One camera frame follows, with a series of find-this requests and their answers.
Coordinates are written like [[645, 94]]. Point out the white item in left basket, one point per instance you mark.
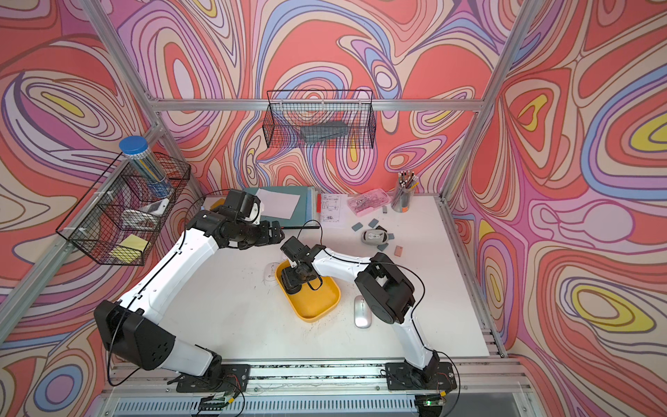
[[157, 208]]

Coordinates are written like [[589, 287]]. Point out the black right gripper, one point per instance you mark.
[[290, 279]]

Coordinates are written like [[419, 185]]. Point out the black wire basket left wall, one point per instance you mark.
[[113, 213]]

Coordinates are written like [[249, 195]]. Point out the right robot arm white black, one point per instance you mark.
[[387, 291]]

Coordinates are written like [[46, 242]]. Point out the black mouse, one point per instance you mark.
[[374, 237]]

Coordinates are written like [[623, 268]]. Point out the yellow storage box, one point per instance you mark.
[[311, 305]]

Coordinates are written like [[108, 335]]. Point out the black wire basket wall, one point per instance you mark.
[[113, 213], [290, 110]]

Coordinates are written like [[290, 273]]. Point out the silver mouse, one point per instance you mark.
[[362, 313]]

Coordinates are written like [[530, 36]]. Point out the grey item in back basket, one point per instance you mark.
[[324, 132]]

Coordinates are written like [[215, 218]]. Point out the white paper sheet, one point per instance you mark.
[[277, 204]]

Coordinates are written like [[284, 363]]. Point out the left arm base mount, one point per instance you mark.
[[221, 378]]

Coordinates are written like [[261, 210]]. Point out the pink transparent case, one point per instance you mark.
[[368, 202]]

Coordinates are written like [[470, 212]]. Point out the clear pen cup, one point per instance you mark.
[[407, 184]]

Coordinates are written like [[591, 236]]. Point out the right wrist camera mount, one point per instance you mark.
[[294, 250]]

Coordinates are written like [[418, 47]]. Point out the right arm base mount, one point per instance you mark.
[[401, 376]]

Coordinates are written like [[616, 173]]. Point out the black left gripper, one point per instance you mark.
[[265, 236]]

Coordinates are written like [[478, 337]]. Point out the black wire basket back wall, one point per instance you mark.
[[290, 110]]

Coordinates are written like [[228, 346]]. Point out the yellow sticky notes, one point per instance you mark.
[[130, 250]]

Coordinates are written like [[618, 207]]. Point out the blue lid pencil jar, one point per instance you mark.
[[137, 150]]

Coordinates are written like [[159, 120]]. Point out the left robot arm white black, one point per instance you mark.
[[130, 327]]

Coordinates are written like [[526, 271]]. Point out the printed drawing sheet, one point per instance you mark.
[[333, 211]]

